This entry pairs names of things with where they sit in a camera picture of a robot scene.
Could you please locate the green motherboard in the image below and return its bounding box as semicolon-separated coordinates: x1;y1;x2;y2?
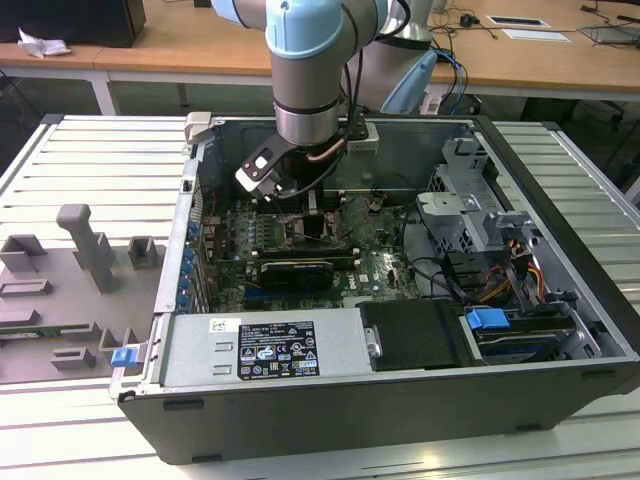
199;192;436;314

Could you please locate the CPU socket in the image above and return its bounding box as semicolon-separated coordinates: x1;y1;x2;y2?
282;212;346;249

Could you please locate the grey parts rack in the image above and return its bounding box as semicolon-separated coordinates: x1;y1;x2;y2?
0;202;169;386

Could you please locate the silver metal drive cage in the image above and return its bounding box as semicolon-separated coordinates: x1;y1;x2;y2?
414;137;544;254

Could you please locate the green RAM stick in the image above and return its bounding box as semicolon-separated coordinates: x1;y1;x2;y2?
0;325;69;339

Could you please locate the black box on desk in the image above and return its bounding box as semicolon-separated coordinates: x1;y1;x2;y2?
0;0;147;50

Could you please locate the blue plastic case latch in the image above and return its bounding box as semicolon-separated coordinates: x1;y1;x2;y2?
110;347;137;370

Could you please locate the pale blue teach pendant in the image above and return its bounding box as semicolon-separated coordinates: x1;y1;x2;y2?
378;49;440;116

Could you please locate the crumpled white paper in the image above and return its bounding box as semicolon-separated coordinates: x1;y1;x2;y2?
17;27;72;60

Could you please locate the black silver PC case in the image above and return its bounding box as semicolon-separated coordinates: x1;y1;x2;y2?
108;112;640;466

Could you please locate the grey plastic case handle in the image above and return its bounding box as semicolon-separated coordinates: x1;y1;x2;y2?
183;112;210;146

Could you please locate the hard disk in blue carrier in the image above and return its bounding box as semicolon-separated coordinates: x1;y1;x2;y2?
462;308;576;365

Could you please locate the white flat desk plate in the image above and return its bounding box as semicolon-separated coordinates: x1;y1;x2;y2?
501;27;573;44

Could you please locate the silver power supply with label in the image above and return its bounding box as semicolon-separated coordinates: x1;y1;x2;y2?
160;305;384;389

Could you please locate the silver desk cable grommet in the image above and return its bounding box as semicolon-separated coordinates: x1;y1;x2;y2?
487;14;550;27

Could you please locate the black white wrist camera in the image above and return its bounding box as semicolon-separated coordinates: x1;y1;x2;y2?
234;133;287;204

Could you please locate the yellow orange wire bundle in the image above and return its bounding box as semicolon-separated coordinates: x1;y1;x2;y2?
479;239;544;304

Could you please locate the black plastic shroud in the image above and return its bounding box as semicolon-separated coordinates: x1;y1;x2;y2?
358;298;474;374

